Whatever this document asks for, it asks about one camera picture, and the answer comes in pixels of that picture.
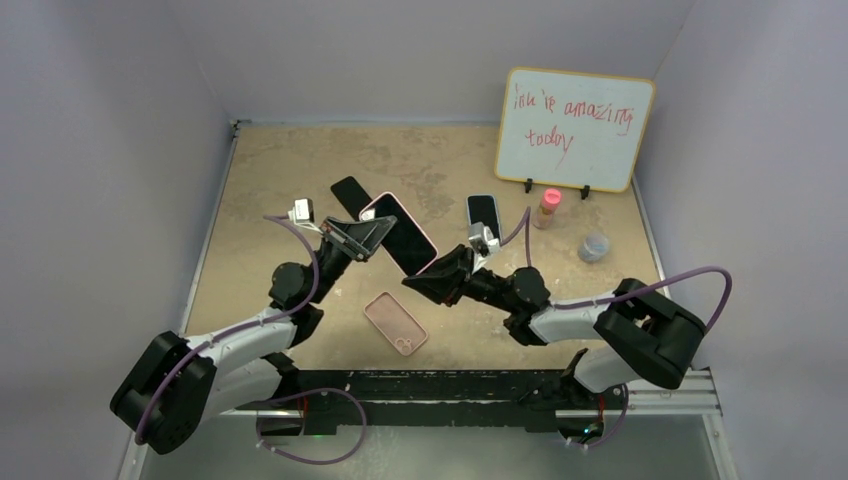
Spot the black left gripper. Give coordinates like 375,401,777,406
308,218,397,306

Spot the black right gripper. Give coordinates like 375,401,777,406
403,243,517,312

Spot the black phone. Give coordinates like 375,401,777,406
330,176,372,220

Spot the pink phone case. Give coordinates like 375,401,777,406
363,292,429,357

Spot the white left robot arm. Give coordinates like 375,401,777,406
109,215,397,454

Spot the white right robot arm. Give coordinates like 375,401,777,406
402,246,708,407

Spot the pink capped bottle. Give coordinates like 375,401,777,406
532,188,562,229

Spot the small clear jar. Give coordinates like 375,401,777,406
577,231,610,264

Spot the yellow framed whiteboard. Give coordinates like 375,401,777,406
494,67,656,193

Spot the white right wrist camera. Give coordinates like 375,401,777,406
468,222,501,258

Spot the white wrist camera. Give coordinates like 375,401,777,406
468,222,501,258
287,198,323,233

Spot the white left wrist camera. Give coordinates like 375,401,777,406
287,198,323,233

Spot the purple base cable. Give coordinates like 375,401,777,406
255,385,370,467

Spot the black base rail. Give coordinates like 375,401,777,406
245,368,722,439

